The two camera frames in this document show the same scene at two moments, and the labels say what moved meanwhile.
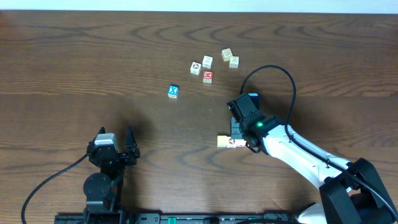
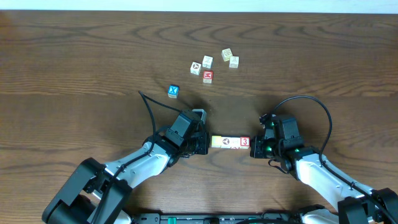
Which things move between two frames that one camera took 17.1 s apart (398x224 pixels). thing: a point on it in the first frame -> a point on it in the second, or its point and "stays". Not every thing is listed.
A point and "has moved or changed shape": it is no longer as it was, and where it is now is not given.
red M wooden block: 208,76 stays
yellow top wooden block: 222,141 -> 216,141
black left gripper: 121,155 -> 201,144
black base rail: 178,218 stays
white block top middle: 207,61 stays
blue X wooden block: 173,91 stays
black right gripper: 243,137 -> 256,144
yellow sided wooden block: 226,53 stays
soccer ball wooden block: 231,143 has moved or changed shape
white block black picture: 195,68 stays
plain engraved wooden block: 234,61 stays
